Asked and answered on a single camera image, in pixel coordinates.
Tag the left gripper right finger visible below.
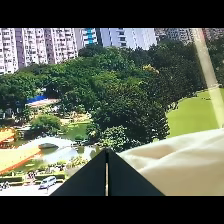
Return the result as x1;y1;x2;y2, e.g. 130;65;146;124
107;148;165;197

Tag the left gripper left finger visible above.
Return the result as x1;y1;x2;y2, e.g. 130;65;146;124
49;148;108;197

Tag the beige shirt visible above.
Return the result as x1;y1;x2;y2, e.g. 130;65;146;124
117;127;224;197

